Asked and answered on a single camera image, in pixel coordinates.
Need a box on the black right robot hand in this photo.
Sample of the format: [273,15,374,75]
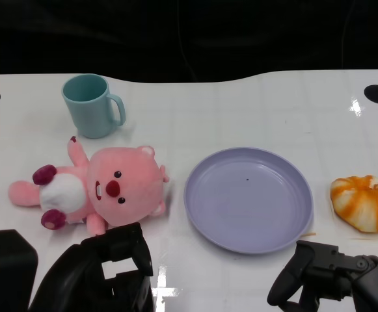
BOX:
[266,239,378,312]

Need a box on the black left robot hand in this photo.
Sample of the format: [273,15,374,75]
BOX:
[28,222,154,312]

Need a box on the pink plush beaver doll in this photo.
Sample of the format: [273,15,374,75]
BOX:
[8,135,172,237]

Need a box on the lavender plastic plate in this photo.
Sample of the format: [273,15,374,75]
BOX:
[184,147,315,257]

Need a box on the orange striped white bun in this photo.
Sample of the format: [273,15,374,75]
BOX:
[330,175,378,234]

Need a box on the teal plastic mug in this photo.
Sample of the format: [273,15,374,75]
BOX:
[61,73,127,140]

